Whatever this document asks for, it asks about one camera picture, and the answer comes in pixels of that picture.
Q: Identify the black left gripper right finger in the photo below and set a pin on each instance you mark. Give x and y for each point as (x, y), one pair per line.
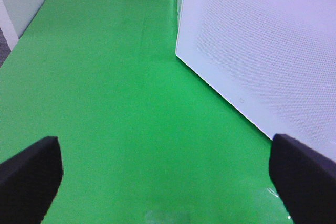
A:
(304, 180)

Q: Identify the green table cloth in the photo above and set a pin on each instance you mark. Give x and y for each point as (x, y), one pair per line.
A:
(143, 138)

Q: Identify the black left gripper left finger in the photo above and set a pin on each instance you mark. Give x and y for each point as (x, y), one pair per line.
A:
(30, 181)

